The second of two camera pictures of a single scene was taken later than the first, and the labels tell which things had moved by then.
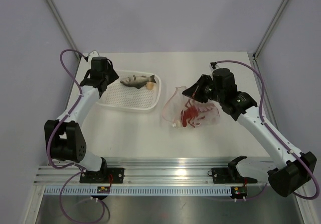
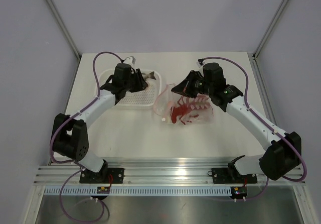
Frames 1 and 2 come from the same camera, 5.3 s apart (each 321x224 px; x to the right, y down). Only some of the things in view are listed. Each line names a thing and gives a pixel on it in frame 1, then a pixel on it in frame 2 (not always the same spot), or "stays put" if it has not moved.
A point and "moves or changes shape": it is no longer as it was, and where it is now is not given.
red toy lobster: (190, 113) moves or changes shape
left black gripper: (113, 76) -> (141, 84)
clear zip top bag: (182, 111) moves or changes shape
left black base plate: (117, 175) stays put
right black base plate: (229, 175) stays put
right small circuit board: (238, 192) stays put
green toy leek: (177, 125) -> (166, 116)
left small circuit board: (103, 189) stays put
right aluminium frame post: (273, 20) stays put
